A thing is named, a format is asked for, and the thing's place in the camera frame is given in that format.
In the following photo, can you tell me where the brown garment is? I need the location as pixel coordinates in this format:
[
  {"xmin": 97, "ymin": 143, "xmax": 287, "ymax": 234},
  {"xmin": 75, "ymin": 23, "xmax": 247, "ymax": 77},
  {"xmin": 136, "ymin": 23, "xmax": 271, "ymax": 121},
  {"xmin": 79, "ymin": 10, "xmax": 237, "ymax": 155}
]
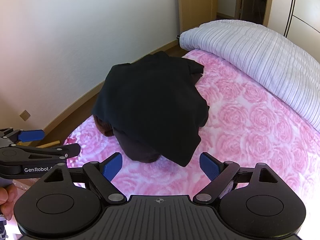
[{"xmin": 93, "ymin": 114, "xmax": 162, "ymax": 163}]

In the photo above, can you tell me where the striped lilac duvet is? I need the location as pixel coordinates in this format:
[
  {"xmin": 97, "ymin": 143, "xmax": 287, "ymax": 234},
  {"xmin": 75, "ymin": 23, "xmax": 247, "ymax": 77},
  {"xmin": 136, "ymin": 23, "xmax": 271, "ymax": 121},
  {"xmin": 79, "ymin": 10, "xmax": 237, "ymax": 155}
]
[{"xmin": 179, "ymin": 19, "xmax": 320, "ymax": 133}]

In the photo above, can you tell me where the dark wooden door frame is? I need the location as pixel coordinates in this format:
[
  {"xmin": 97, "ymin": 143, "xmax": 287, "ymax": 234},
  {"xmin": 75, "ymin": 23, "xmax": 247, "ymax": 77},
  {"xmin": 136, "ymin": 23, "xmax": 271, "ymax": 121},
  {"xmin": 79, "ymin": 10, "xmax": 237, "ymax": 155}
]
[{"xmin": 235, "ymin": 0, "xmax": 269, "ymax": 27}]

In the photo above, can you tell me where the person's left hand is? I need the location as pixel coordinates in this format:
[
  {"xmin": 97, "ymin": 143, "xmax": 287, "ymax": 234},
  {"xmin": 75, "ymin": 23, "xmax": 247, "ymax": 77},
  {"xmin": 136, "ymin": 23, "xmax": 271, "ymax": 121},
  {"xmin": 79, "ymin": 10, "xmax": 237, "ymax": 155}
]
[{"xmin": 0, "ymin": 184, "xmax": 18, "ymax": 221}]

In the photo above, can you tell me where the white wardrobe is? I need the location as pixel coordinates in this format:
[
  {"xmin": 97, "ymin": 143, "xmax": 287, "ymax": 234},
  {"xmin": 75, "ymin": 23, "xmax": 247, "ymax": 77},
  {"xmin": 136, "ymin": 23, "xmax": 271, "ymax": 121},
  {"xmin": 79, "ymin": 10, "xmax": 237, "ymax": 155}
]
[{"xmin": 267, "ymin": 0, "xmax": 320, "ymax": 45}]

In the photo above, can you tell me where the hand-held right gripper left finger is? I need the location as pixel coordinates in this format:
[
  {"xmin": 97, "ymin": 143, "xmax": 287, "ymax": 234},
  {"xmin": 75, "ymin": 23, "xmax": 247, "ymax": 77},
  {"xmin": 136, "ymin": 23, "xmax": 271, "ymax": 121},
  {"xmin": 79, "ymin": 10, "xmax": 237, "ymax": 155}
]
[{"xmin": 37, "ymin": 152, "xmax": 127, "ymax": 205}]

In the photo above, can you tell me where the light wooden cabinet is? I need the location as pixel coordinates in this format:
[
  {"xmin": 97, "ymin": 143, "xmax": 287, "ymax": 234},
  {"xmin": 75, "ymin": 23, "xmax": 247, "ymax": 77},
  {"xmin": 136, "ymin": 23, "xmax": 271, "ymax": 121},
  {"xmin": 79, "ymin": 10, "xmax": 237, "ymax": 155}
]
[{"xmin": 176, "ymin": 0, "xmax": 218, "ymax": 38}]

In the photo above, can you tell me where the pink rose blanket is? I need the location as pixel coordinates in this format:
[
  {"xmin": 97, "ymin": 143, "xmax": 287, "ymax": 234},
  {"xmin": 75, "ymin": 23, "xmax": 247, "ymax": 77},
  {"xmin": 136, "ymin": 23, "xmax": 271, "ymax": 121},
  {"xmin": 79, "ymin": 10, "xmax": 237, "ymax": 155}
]
[{"xmin": 62, "ymin": 49, "xmax": 320, "ymax": 230}]

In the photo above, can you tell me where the black sweatshirt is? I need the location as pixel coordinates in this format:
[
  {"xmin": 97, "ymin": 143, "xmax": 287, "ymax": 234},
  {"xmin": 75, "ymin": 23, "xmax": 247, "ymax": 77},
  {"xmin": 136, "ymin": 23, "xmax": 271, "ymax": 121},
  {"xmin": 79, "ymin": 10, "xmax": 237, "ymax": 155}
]
[{"xmin": 91, "ymin": 51, "xmax": 210, "ymax": 167}]

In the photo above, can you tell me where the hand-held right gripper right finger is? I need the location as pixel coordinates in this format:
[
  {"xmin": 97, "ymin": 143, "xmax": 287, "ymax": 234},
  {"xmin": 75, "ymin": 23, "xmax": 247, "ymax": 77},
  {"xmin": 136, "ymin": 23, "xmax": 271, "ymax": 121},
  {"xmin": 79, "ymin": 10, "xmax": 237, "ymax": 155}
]
[{"xmin": 192, "ymin": 152, "xmax": 284, "ymax": 204}]

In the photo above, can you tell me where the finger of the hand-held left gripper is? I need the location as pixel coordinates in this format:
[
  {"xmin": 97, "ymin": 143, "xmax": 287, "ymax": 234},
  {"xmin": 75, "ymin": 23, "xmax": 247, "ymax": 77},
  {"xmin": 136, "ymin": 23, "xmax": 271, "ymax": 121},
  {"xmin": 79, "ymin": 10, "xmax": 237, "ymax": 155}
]
[
  {"xmin": 0, "ymin": 127, "xmax": 46, "ymax": 145},
  {"xmin": 0, "ymin": 144, "xmax": 81, "ymax": 166}
]

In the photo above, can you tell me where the pink cloth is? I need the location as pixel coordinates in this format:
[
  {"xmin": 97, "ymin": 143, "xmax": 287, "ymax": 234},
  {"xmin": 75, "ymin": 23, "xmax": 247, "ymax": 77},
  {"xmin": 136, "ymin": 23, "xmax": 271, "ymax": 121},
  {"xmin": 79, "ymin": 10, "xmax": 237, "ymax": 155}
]
[{"xmin": 0, "ymin": 179, "xmax": 34, "ymax": 240}]

